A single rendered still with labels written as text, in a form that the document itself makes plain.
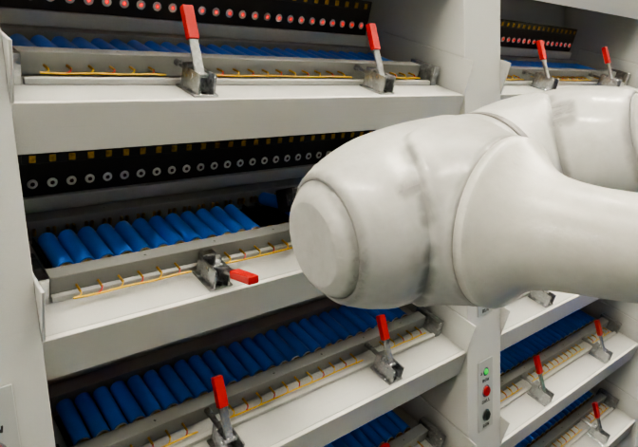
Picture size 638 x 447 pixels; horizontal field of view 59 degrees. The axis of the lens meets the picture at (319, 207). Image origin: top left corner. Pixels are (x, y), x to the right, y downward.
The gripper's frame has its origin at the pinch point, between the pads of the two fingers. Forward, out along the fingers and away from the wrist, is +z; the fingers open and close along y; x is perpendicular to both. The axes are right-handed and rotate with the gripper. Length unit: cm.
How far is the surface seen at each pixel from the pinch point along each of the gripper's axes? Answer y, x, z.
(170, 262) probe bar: 19.0, 4.7, -0.3
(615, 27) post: -97, -28, 0
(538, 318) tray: -50, 28, 1
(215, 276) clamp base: 16.2, 6.8, -4.6
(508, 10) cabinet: -71, -34, 11
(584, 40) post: -97, -28, 7
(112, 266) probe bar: 25.2, 3.9, -1.0
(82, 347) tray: 29.9, 10.5, -3.8
